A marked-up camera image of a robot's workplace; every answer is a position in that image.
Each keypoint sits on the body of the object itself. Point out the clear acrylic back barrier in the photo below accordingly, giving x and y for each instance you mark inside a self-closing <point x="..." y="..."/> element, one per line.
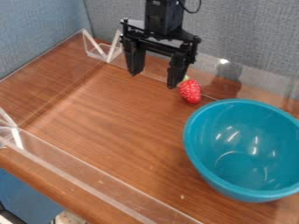
<point x="225" y="80"/>

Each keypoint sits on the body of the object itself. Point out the clear acrylic corner bracket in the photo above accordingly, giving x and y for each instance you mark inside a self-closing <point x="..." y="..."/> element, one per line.
<point x="101" y="51"/>

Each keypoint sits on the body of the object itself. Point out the blue plastic bowl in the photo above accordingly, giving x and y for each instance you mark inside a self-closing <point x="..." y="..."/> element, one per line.
<point x="241" y="143"/>

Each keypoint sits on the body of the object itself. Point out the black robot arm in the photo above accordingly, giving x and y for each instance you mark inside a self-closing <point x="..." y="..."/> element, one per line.
<point x="162" y="15"/>

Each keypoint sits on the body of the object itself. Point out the clear acrylic front barrier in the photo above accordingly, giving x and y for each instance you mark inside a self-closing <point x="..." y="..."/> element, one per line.
<point x="25" y="153"/>

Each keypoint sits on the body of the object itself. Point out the red strawberry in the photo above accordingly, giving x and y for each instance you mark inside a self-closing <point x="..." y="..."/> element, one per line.
<point x="189" y="90"/>

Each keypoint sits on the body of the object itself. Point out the clear acrylic barrier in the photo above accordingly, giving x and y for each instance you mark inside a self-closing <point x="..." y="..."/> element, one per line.
<point x="25" y="153"/>
<point x="225" y="80"/>

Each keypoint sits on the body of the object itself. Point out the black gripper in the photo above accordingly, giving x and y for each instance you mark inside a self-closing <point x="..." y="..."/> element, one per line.
<point x="176" y="44"/>

